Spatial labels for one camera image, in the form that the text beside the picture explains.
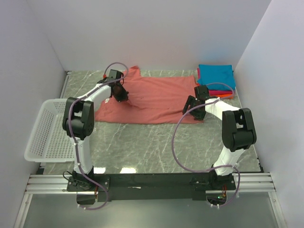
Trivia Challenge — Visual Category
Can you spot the aluminium frame rail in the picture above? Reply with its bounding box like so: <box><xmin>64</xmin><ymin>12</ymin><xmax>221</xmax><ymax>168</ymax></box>
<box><xmin>25</xmin><ymin>173</ymin><xmax>276</xmax><ymax>194</ymax></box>

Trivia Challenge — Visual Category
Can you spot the folded blue t shirt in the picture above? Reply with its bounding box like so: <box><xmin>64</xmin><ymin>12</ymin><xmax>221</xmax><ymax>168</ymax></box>
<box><xmin>198</xmin><ymin>64</ymin><xmax>236</xmax><ymax>91</ymax></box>

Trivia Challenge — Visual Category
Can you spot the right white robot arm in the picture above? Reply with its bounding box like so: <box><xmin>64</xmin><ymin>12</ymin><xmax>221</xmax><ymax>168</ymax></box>
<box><xmin>182</xmin><ymin>85</ymin><xmax>257</xmax><ymax>190</ymax></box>

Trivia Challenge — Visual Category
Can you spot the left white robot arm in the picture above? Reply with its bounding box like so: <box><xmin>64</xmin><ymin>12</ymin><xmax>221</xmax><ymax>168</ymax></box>
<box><xmin>62</xmin><ymin>69</ymin><xmax>128</xmax><ymax>191</ymax></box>

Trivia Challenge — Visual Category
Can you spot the folded orange t shirt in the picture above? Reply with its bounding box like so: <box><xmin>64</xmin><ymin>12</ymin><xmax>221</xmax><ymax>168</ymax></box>
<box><xmin>194</xmin><ymin>83</ymin><xmax>235</xmax><ymax>100</ymax></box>

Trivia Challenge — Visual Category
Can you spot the folded magenta t shirt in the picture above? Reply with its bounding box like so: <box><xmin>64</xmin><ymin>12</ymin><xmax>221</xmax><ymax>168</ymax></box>
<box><xmin>196</xmin><ymin>68</ymin><xmax>233</xmax><ymax>97</ymax></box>

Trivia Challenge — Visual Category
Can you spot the black base beam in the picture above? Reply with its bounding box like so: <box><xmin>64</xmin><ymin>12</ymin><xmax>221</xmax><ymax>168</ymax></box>
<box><xmin>66</xmin><ymin>171</ymin><xmax>236</xmax><ymax>202</ymax></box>

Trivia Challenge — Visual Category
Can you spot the white plastic basket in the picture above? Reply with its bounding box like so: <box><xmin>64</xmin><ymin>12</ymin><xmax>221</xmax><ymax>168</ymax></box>
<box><xmin>24</xmin><ymin>98</ymin><xmax>74</xmax><ymax>163</ymax></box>

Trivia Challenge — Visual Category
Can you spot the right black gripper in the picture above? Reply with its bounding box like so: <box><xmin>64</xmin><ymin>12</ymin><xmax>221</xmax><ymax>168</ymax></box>
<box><xmin>182</xmin><ymin>95</ymin><xmax>206</xmax><ymax>121</ymax></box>

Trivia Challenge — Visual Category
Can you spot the salmon pink t shirt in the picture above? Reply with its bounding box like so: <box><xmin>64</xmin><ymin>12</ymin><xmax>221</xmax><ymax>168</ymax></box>
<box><xmin>95</xmin><ymin>66</ymin><xmax>196</xmax><ymax>124</ymax></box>

